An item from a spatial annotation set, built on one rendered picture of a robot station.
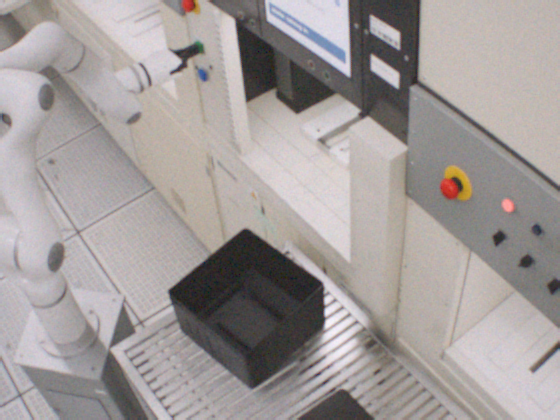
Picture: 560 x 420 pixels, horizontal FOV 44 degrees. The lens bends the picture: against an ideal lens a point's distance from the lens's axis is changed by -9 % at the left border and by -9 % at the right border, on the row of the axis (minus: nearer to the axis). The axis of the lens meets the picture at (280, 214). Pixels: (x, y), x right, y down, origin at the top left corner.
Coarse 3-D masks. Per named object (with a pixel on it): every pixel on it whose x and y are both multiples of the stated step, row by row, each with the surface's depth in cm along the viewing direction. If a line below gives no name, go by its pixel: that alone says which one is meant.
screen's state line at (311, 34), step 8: (272, 8) 154; (280, 16) 153; (288, 16) 150; (288, 24) 152; (296, 24) 149; (304, 24) 147; (304, 32) 148; (312, 32) 146; (312, 40) 148; (320, 40) 145; (328, 40) 142; (328, 48) 144; (336, 48) 142; (336, 56) 143; (344, 56) 141
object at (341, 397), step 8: (336, 392) 165; (344, 392) 165; (328, 400) 164; (336, 400) 164; (344, 400) 163; (352, 400) 163; (312, 408) 163; (320, 408) 163; (328, 408) 162; (336, 408) 162; (344, 408) 162; (352, 408) 162; (360, 408) 162; (304, 416) 162; (312, 416) 161; (320, 416) 161; (328, 416) 161; (336, 416) 161; (344, 416) 161; (352, 416) 160; (360, 416) 160; (368, 416) 160
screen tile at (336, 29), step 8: (320, 0) 137; (328, 0) 134; (312, 8) 141; (328, 8) 136; (336, 8) 134; (312, 16) 142; (320, 16) 140; (336, 16) 135; (320, 24) 142; (328, 24) 139; (336, 24) 137; (344, 24) 135; (328, 32) 141; (336, 32) 138; (344, 32) 136; (336, 40) 140; (344, 40) 138
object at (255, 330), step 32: (224, 256) 190; (256, 256) 197; (192, 288) 186; (224, 288) 198; (256, 288) 198; (288, 288) 194; (320, 288) 177; (192, 320) 177; (224, 320) 192; (256, 320) 191; (288, 320) 172; (320, 320) 186; (224, 352) 174; (256, 352) 168; (288, 352) 182; (256, 384) 178
